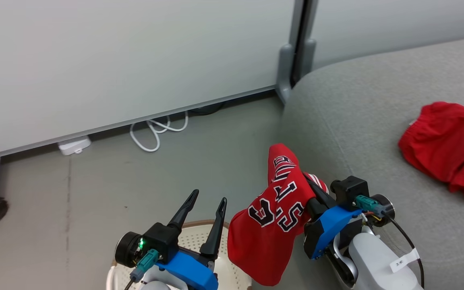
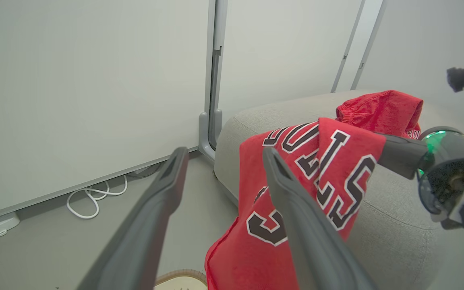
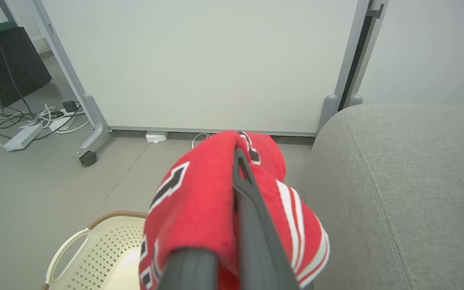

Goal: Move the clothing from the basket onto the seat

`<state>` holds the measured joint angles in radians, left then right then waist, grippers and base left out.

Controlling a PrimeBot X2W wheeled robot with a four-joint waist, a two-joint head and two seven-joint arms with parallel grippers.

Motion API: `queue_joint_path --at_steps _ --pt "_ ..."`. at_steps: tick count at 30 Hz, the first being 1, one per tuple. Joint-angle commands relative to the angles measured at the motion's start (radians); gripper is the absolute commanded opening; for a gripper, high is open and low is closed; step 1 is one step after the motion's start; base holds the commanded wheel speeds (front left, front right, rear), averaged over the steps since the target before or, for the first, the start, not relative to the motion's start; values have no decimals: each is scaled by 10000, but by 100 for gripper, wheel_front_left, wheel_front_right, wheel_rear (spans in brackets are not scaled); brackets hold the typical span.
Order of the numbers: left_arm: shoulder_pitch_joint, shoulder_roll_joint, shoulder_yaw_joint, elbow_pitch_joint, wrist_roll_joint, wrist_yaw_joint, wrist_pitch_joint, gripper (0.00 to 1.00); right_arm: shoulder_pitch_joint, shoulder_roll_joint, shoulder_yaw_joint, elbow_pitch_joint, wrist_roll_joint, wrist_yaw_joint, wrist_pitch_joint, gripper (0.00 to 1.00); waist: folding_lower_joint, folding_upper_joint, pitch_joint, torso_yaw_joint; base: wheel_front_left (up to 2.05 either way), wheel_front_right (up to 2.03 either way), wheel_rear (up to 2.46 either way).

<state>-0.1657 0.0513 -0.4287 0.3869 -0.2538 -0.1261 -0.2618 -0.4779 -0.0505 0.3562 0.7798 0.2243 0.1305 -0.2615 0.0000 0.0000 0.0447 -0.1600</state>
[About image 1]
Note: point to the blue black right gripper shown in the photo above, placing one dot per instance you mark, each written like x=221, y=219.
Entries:
x=328, y=227

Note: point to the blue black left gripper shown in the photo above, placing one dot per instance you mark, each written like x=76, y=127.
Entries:
x=189, y=272

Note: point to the red jersey with lettering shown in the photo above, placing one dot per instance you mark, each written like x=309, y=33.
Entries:
x=268, y=233

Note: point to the red shorts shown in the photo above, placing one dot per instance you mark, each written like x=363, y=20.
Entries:
x=445, y=149

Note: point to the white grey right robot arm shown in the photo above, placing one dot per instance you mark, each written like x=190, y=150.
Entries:
x=373, y=262

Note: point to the white perforated laundry basket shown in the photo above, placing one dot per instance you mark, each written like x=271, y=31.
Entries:
x=193, y=238

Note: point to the grey fabric sofa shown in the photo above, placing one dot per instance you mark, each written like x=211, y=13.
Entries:
x=357, y=121

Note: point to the white power adapter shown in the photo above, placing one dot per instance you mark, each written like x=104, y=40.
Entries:
x=75, y=146

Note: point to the wide white partition panel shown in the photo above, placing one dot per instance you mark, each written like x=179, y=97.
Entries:
x=135, y=56

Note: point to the narrow white partition panel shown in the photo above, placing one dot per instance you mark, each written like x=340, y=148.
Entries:
x=397, y=24

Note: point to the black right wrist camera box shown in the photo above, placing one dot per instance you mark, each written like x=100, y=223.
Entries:
x=351, y=190

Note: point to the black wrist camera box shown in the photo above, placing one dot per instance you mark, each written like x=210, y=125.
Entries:
x=351, y=190
x=161, y=239

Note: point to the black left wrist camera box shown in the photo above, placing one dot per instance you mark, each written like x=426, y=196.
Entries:
x=161, y=239

